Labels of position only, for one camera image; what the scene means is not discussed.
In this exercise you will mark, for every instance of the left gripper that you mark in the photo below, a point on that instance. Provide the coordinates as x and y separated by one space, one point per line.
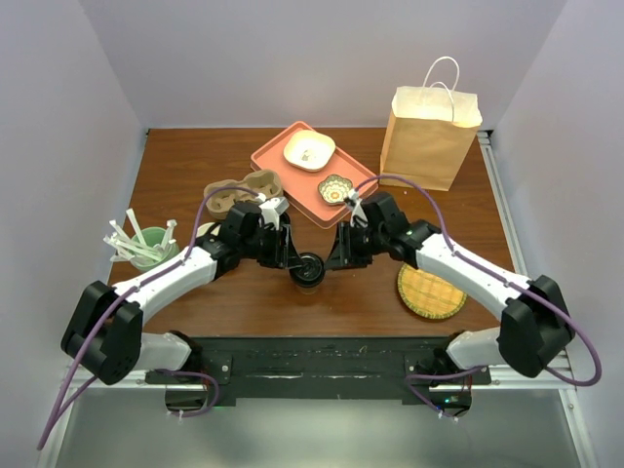
283 255

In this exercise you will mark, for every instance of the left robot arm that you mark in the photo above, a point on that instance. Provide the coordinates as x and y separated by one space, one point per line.
106 332

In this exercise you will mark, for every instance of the green cup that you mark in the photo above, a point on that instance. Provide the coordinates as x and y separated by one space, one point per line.
153 236

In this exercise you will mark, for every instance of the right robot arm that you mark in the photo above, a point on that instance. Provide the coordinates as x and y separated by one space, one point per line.
532 328

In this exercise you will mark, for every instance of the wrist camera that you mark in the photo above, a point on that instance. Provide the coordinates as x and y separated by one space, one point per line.
271 211
353 201

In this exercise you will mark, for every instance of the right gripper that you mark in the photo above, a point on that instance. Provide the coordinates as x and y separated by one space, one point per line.
343 253

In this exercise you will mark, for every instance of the green patterned small dish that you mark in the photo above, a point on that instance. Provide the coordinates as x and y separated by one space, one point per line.
334 189

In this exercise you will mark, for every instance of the brown paper bag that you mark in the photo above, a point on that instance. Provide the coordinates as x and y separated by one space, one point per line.
430 130

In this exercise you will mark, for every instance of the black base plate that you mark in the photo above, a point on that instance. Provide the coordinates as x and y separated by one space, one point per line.
325 368

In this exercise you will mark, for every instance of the black cup lid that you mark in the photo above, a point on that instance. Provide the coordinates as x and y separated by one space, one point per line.
314 268

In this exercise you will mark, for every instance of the woven bamboo coaster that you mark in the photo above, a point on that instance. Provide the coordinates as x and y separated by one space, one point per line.
427 295

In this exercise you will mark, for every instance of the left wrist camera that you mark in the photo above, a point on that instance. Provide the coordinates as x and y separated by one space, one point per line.
271 211

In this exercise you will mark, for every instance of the cardboard cup carrier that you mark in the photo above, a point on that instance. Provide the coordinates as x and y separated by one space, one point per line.
266 182

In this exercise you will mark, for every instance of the cream square bowl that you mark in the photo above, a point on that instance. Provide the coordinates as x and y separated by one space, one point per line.
309 150

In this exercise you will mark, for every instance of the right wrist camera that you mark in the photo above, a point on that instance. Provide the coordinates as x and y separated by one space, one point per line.
353 201

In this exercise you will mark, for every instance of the single brown paper cup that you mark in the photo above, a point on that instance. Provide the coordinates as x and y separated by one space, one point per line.
307 287

